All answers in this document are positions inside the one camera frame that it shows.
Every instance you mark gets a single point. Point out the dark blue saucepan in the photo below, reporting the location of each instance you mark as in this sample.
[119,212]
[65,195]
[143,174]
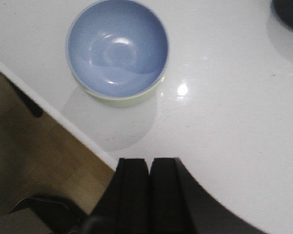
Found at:
[283,9]

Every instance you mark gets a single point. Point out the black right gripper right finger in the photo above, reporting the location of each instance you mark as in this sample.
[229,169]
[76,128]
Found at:
[180,205]

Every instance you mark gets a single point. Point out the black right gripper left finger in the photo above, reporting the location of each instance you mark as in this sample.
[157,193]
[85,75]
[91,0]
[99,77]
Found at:
[123,208]

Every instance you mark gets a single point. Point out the green bowl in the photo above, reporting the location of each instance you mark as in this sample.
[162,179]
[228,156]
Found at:
[122,100]

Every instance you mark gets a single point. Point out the blue bowl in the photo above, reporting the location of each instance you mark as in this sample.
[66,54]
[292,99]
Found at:
[117,49]

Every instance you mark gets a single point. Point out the black chair base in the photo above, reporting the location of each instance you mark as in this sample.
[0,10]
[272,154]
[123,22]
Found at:
[60,214]

